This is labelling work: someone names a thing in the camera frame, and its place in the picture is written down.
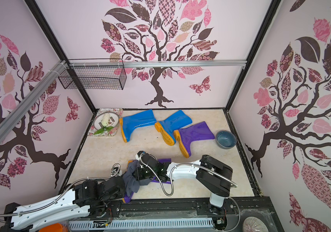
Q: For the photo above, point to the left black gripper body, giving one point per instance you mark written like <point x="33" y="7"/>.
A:
<point x="119" y="195"/>

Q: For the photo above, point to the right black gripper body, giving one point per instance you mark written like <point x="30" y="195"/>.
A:
<point x="143" y="171"/>

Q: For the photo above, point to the purple boot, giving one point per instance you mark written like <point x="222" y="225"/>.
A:
<point x="197" y="132"/>
<point x="136" y="176"/>

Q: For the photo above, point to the grey cloth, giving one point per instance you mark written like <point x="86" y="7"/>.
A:
<point x="131" y="184"/>

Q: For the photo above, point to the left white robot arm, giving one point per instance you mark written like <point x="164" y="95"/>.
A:
<point x="88" y="199"/>

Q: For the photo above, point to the blue boot on left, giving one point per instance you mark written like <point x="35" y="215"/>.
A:
<point x="129" y="123"/>

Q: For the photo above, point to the blue boot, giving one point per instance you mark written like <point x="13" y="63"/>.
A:
<point x="129" y="123"/>
<point x="174" y="122"/>

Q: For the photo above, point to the blue boot on right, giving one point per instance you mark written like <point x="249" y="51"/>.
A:
<point x="174" y="122"/>

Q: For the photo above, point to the floral square tray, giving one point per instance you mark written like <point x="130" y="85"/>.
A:
<point x="113" y="132"/>

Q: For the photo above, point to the white patterned plate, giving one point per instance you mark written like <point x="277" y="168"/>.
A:
<point x="108" y="120"/>

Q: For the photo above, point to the orange round object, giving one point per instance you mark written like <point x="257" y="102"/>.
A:
<point x="57" y="227"/>

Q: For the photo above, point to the grey-blue bowl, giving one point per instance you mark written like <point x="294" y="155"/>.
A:
<point x="225" y="139"/>

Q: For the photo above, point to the white slotted cable duct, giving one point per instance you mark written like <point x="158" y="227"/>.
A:
<point x="138" y="224"/>

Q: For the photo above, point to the black wire basket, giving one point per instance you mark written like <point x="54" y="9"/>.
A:
<point x="94" y="74"/>

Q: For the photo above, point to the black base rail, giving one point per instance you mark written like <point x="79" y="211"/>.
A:
<point x="230" y="217"/>

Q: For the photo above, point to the round wire fan guard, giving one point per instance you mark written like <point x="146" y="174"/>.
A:
<point x="254" y="224"/>

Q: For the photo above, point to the back aluminium rail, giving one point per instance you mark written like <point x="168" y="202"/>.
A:
<point x="158" y="64"/>

